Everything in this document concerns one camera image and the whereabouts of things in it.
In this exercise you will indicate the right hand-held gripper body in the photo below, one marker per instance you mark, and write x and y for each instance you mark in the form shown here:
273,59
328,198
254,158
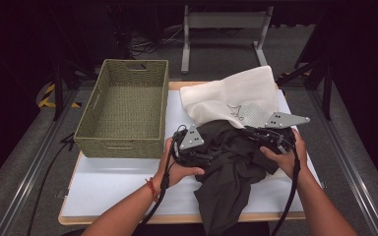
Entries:
283,120

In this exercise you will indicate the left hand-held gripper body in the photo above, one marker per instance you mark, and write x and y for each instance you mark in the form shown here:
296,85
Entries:
192,139

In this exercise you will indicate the dark grey garment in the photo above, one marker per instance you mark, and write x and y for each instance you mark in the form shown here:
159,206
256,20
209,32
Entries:
229,183

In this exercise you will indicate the cream mesh laundry bag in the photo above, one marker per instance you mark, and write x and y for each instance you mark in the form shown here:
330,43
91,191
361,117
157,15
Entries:
229,95

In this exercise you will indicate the green woven basket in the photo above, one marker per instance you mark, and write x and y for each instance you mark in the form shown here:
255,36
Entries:
124,150

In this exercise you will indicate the person's left hand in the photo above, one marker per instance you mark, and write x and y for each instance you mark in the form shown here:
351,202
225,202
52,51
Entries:
177,172

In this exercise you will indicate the person's right hand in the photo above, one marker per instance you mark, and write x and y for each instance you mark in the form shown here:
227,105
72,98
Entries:
288,160

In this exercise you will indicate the black metal stand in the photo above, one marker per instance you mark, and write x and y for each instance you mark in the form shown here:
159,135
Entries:
58,91
326,91

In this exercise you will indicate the person's dark clothing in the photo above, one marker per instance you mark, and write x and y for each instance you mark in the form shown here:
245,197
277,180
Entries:
183,231

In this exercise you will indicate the white table board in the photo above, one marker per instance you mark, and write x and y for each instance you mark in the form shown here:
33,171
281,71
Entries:
118,190

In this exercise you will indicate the grey metal stand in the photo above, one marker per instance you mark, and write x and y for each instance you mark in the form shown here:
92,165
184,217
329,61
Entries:
224,19

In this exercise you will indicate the black and yellow hazard tape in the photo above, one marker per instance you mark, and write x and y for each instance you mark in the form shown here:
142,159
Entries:
46,98

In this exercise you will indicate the aluminium floor rail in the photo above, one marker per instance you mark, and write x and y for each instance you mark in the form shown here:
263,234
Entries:
347,164
29,173

